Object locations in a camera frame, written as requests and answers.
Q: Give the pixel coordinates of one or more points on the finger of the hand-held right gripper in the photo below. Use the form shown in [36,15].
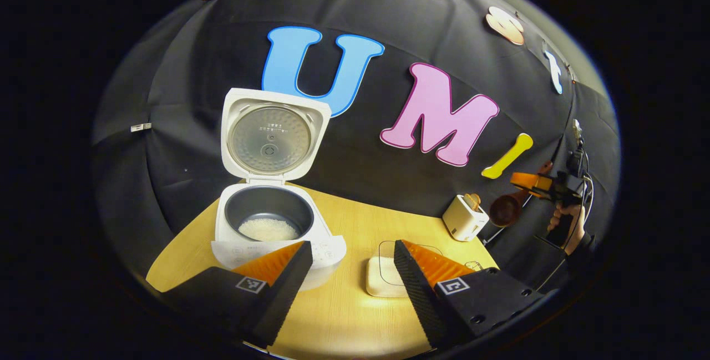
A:
[530,181]

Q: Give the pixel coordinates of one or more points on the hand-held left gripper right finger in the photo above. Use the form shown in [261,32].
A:
[419,293]

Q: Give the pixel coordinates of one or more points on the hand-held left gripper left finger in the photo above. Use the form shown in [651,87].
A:
[288,293]

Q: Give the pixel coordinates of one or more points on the brown wooden spoon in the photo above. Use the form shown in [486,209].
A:
[505,210]

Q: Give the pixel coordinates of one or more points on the white rice cooker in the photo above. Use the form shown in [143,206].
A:
[326,232]

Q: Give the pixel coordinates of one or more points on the brown toast slice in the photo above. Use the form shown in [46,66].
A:
[472,201]

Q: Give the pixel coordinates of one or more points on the white toaster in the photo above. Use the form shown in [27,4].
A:
[460,221]

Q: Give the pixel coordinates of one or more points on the silver cloth clip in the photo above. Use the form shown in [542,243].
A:
[140,126]

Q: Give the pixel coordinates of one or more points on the black backdrop cloth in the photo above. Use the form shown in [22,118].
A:
[183,71]

